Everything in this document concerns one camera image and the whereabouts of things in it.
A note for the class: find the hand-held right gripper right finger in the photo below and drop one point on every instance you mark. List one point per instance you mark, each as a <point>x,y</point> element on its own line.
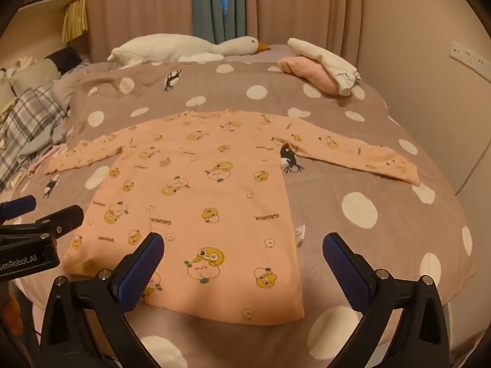
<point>341,272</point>

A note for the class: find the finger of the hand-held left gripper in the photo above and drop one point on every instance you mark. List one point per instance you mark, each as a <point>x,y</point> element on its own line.
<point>65,218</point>
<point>19,206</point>

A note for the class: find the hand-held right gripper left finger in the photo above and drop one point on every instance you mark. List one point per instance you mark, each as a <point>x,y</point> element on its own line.
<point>144,268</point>

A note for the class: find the pink cartoon print shirt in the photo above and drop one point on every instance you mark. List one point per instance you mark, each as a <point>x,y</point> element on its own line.
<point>214,199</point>

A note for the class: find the pale pink crumpled cloth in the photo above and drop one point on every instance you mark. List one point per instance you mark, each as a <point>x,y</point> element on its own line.
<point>44,159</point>

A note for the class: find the orange plastic packet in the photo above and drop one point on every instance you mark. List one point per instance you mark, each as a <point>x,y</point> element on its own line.
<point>9,314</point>

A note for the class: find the plaid cloth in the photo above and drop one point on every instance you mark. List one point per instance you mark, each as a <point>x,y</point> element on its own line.
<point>27,119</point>

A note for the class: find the grey pillow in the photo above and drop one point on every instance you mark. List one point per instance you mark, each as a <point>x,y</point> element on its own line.
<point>36,74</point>

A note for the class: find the white soft toy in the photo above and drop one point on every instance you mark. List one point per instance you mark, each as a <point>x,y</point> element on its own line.
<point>17,69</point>

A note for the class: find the dark cloth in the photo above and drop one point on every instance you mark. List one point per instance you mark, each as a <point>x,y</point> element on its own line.
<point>67,59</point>

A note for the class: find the brown polka dot blanket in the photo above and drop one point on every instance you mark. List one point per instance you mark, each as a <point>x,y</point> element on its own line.
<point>345,84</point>

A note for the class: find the straw tassel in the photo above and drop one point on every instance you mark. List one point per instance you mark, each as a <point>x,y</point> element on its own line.
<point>75,21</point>

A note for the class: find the white open shelf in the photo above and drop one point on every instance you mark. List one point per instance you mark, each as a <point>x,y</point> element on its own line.
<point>42,11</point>

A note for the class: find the white goose plush toy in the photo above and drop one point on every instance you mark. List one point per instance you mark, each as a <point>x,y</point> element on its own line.
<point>165,48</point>

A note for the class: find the white folded cloth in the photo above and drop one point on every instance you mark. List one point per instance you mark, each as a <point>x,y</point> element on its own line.
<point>326,59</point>

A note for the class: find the pink curtain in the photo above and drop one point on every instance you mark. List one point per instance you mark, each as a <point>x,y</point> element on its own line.
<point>142,4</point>
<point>303,4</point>

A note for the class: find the blue curtain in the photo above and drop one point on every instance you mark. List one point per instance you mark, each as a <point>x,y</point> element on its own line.
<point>214,4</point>

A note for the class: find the white wall socket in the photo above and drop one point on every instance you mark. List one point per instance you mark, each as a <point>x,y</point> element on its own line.
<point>470,55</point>

